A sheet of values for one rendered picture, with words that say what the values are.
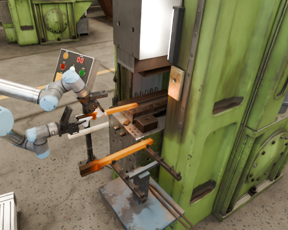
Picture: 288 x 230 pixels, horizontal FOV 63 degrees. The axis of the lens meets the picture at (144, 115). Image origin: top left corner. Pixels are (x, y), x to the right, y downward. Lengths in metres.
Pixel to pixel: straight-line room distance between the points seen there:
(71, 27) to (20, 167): 4.38
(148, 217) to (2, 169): 1.83
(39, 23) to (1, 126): 5.24
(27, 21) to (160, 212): 5.56
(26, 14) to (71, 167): 4.38
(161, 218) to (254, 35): 1.06
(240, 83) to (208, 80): 0.37
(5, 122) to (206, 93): 0.90
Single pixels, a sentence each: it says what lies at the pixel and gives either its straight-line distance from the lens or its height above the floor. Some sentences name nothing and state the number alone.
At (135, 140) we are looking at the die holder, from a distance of 1.43.
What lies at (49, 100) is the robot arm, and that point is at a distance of 1.18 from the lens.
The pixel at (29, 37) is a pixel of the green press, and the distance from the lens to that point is 6.31.
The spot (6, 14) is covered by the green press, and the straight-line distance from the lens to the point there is 6.43.
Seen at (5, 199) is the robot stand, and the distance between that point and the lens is 2.19.
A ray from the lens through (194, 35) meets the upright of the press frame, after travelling 1.15.
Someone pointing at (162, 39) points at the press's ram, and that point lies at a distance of 1.34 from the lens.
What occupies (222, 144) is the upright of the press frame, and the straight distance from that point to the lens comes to 1.71.
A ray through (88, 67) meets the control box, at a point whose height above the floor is 1.13.
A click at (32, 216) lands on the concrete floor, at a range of 2.30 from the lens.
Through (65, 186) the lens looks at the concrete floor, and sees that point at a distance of 2.42.
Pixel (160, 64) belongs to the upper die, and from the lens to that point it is 1.46.
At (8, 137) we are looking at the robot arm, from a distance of 1.40.
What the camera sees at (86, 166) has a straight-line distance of 1.14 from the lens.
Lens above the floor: 1.81
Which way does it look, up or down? 33 degrees down
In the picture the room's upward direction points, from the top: 4 degrees clockwise
